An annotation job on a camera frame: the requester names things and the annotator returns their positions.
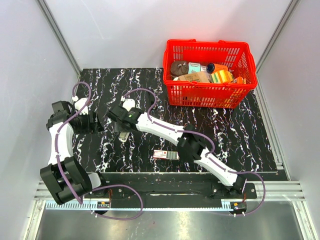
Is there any beige stapler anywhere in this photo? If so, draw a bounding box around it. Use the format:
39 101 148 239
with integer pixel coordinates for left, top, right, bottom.
118 132 130 143

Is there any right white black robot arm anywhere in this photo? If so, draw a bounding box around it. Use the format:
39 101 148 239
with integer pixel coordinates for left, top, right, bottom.
107 105 247 198

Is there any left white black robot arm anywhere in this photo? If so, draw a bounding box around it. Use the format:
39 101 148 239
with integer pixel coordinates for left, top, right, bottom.
40 97 109 205

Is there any red white staples box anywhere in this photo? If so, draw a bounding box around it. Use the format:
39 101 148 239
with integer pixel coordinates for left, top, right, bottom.
153 150 179 160

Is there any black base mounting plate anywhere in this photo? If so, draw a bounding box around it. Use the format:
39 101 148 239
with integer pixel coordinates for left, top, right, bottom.
88 172 257 211

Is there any brown round bun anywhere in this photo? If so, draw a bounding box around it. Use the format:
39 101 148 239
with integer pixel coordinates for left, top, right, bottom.
170 60 189 77

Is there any teal white small box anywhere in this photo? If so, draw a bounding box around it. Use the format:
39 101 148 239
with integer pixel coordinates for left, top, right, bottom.
188 62 202 74

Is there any brown cardboard box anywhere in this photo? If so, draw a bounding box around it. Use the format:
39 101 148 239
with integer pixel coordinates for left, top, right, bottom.
173 71 211 83

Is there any orange bottle blue cap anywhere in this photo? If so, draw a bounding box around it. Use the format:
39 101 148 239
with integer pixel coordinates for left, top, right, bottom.
206 63 229 74

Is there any yellow green striped box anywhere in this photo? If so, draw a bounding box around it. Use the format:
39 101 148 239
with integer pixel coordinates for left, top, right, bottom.
211 70 234 84

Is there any black marble pattern mat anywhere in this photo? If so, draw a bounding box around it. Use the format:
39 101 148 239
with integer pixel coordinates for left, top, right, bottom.
73 68 277 173

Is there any orange packet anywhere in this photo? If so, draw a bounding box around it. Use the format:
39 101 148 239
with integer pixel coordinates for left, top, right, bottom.
231 76 247 85

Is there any red plastic basket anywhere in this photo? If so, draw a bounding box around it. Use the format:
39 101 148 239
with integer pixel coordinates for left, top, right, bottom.
163 39 258 109

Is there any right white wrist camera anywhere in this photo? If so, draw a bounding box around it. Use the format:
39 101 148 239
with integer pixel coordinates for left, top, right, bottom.
121 97 136 112

